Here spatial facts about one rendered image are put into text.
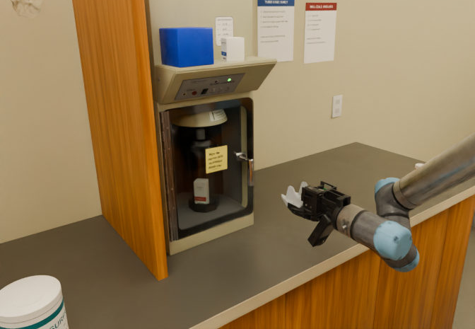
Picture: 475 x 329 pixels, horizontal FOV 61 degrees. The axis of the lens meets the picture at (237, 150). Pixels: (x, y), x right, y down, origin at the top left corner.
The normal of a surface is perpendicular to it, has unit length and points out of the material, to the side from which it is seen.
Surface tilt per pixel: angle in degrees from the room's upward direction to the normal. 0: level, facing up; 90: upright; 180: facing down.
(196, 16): 90
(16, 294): 0
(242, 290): 0
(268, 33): 90
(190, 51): 90
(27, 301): 0
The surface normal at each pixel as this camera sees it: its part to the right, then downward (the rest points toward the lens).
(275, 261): -0.02, -0.95
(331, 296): 0.58, 0.25
